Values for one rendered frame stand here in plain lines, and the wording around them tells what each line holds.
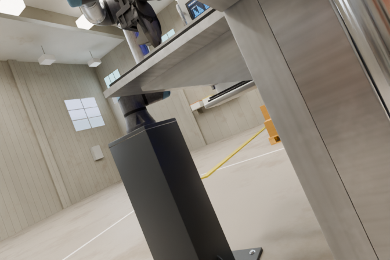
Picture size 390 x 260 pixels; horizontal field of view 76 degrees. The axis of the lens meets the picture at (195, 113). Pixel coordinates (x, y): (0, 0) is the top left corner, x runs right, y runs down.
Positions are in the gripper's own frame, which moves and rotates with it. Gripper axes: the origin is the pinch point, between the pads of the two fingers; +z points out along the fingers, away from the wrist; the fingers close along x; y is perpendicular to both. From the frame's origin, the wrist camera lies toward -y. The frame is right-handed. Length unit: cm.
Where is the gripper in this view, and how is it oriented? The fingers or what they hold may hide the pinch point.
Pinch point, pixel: (158, 44)
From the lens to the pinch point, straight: 73.0
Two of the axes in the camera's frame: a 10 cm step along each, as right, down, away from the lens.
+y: -7.7, 3.7, 5.2
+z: 3.9, 9.2, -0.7
